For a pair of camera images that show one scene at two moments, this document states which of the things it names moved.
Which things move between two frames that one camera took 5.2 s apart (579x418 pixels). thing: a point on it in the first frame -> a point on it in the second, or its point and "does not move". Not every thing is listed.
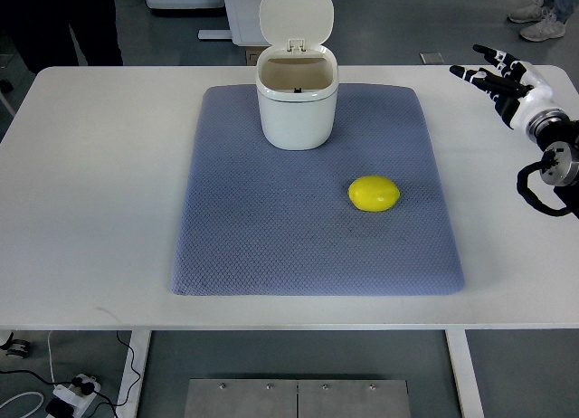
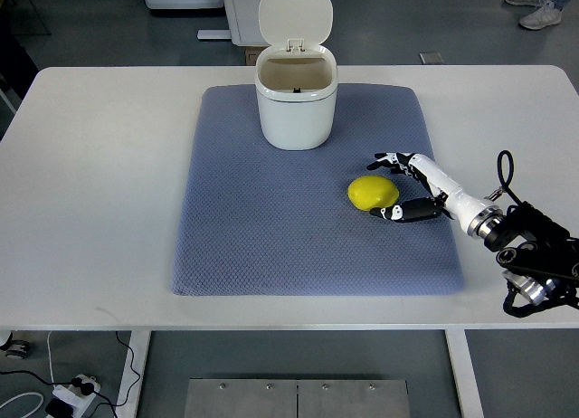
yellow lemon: [373, 193] does not move
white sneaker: [541, 31] -> [547, 14]
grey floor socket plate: [431, 58] does not move
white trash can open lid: [298, 75] does not move
